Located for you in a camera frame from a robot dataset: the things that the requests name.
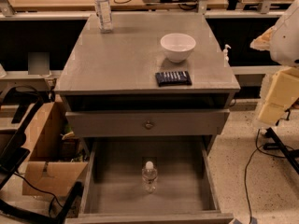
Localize black stand leg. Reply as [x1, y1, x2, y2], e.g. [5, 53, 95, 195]
[263, 128, 299, 174]

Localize dark blue snack packet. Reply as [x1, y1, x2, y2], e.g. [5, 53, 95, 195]
[155, 71, 192, 87]

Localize small clear water bottle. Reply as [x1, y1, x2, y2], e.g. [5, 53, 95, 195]
[142, 161, 158, 193]

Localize tall labelled water bottle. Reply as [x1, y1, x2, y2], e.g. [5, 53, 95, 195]
[94, 0, 113, 33]

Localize closed grey top drawer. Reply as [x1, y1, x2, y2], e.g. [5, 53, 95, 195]
[66, 109, 229, 137]

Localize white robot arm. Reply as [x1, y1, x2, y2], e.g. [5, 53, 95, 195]
[249, 0, 299, 66]

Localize small white pump bottle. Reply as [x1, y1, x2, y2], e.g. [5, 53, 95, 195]
[222, 44, 231, 63]

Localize black floor cable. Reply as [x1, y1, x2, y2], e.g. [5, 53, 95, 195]
[243, 128, 299, 224]

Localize grey wooden drawer cabinet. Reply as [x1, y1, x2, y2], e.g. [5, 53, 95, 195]
[54, 12, 241, 224]

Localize white ceramic bowl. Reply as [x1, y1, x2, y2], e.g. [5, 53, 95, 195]
[160, 33, 196, 63]

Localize open grey middle drawer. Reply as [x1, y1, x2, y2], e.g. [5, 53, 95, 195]
[65, 137, 234, 224]

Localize open cardboard box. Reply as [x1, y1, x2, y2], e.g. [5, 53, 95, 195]
[23, 102, 88, 197]

